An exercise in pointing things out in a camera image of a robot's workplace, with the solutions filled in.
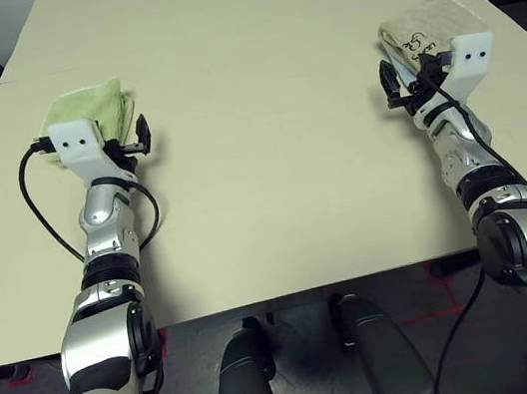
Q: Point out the beige towel white trim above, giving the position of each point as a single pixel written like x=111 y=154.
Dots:
x=431 y=22

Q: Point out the grey robot left leg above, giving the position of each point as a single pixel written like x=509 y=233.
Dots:
x=245 y=387

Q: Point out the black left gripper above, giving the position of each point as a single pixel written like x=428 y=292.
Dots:
x=127 y=151

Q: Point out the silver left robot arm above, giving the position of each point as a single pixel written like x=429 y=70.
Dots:
x=103 y=234

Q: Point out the grey robot right leg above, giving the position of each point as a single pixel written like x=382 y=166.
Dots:
x=386 y=353

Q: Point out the folded green towel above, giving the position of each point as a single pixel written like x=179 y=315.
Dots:
x=96 y=103

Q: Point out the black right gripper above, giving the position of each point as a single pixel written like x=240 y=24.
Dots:
x=427 y=73

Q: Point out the grey robot leg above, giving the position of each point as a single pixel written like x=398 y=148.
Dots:
x=386 y=353
x=245 y=387

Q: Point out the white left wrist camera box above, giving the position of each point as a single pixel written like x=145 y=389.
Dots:
x=80 y=146

